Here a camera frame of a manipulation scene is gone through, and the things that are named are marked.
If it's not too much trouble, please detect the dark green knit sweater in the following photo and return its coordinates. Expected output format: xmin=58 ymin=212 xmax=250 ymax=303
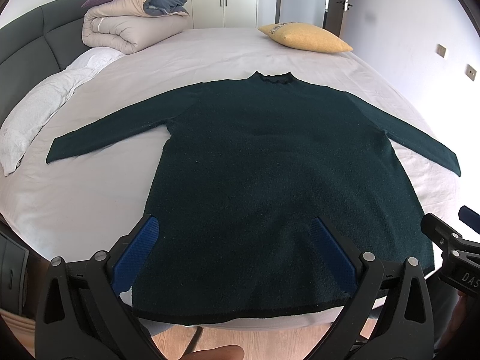
xmin=46 ymin=73 xmax=461 ymax=324

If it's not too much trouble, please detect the person left hand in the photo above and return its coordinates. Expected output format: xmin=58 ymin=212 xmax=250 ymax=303
xmin=180 ymin=345 xmax=245 ymax=360

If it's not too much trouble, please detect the dark nightstand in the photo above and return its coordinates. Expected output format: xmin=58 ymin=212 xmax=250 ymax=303
xmin=0 ymin=223 xmax=29 ymax=315

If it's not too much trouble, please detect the white pillow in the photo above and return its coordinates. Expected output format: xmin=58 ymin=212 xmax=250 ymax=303
xmin=1 ymin=47 xmax=125 ymax=176

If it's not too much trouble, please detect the yellow cushion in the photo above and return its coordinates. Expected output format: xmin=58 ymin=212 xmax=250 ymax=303
xmin=258 ymin=23 xmax=353 ymax=54

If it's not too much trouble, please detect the folded beige duvet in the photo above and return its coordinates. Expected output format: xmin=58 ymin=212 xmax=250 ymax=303
xmin=81 ymin=0 xmax=190 ymax=55

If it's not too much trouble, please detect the blue grey folded blanket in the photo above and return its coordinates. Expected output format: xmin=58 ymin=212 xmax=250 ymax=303
xmin=143 ymin=0 xmax=189 ymax=16

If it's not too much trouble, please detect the wall socket lower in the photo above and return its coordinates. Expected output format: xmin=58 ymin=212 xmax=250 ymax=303
xmin=465 ymin=64 xmax=477 ymax=81

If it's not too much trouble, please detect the wall socket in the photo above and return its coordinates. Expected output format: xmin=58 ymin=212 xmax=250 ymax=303
xmin=436 ymin=44 xmax=446 ymax=58
xmin=465 ymin=64 xmax=477 ymax=81

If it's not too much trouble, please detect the wall socket upper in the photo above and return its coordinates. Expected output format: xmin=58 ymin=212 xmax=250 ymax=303
xmin=436 ymin=44 xmax=446 ymax=58

